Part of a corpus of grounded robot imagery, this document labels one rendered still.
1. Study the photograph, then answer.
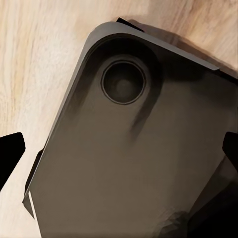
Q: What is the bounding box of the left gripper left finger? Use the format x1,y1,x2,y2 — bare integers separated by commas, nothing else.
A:
0,132,26,191

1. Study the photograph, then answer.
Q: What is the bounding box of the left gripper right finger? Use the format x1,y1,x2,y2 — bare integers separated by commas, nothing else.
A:
222,132,238,172

